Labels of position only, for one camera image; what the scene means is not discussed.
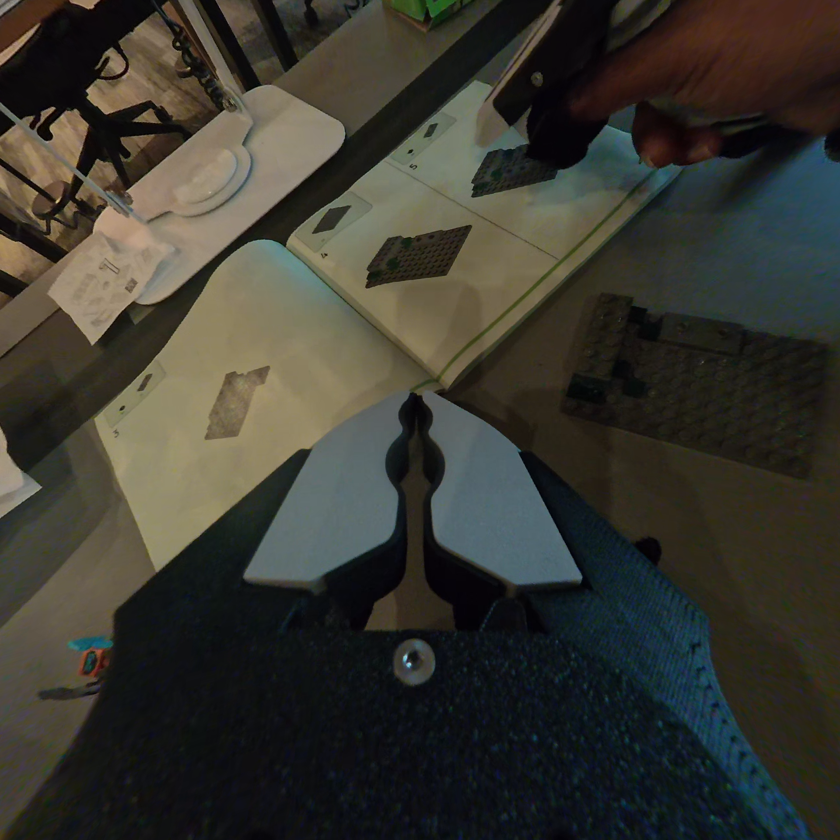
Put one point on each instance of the person's right hand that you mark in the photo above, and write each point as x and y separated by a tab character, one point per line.
722	59

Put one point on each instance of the white printed paper sheet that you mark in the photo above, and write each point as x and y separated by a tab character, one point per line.
13	479

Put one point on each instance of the round stool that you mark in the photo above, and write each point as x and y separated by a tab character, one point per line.
49	200

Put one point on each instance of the grey studded building baseplate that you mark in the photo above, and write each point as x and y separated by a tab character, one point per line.
709	407

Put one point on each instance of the teal orange toy piece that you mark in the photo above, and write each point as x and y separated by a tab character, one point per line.
88	663

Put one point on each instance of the instruction booklet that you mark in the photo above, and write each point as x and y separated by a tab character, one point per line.
275	315

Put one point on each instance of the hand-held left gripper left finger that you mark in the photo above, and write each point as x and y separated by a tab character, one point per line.
334	518

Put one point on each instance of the black office chair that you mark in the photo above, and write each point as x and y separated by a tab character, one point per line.
52	79

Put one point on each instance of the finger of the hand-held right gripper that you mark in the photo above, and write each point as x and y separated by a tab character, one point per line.
518	92

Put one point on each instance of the folded printed paper leaflet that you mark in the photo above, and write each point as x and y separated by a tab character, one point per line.
98	289

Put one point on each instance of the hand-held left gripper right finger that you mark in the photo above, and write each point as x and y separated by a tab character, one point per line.
499	518

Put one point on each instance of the green toy box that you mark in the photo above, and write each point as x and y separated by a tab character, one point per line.
433	13

